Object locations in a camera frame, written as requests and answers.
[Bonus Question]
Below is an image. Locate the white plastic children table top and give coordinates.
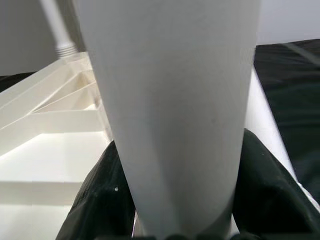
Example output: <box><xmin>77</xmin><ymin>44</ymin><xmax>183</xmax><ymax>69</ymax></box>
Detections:
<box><xmin>0</xmin><ymin>51</ymin><xmax>118</xmax><ymax>240</ymax></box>

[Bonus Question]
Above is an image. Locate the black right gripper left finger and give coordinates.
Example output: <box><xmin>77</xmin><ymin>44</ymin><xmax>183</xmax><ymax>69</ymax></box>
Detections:
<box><xmin>54</xmin><ymin>139</ymin><xmax>138</xmax><ymax>240</ymax></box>

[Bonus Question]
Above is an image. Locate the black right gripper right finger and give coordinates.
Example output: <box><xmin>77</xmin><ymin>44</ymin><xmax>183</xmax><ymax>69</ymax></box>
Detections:
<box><xmin>231</xmin><ymin>128</ymin><xmax>320</xmax><ymax>240</ymax></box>

